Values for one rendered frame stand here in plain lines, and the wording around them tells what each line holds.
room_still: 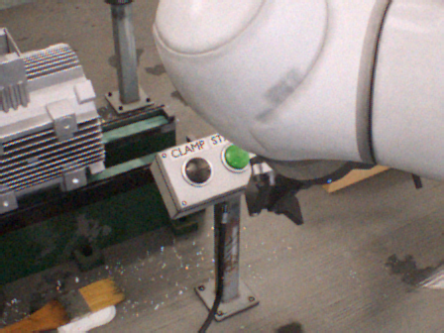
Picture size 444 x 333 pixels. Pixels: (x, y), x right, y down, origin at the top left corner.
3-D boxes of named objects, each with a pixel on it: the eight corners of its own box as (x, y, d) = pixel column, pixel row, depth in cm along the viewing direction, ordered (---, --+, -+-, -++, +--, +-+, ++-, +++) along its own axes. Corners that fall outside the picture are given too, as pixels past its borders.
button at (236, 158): (227, 175, 75) (232, 170, 73) (217, 153, 76) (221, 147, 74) (250, 167, 76) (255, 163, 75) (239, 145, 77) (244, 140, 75)
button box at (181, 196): (170, 221, 76) (181, 209, 71) (148, 166, 77) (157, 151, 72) (293, 175, 82) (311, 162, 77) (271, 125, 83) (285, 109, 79)
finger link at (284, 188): (330, 174, 56) (316, 175, 56) (277, 219, 66) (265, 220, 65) (319, 133, 58) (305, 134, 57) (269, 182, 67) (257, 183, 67)
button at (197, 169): (188, 189, 73) (192, 185, 71) (177, 166, 74) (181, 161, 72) (211, 181, 74) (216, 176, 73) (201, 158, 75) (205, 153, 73)
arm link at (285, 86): (205, 161, 47) (385, 192, 42) (91, 74, 33) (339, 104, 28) (242, 28, 49) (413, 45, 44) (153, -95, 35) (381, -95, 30)
